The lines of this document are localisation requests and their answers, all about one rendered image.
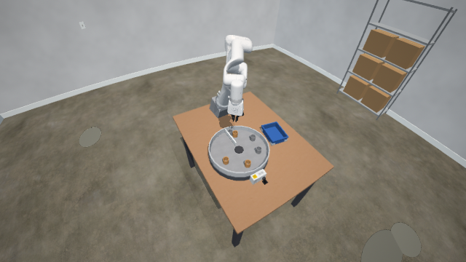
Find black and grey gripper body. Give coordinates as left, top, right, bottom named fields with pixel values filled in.
left=227, top=99, right=244, bottom=116

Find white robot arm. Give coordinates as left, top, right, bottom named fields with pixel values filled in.
left=216, top=35, right=253, bottom=108

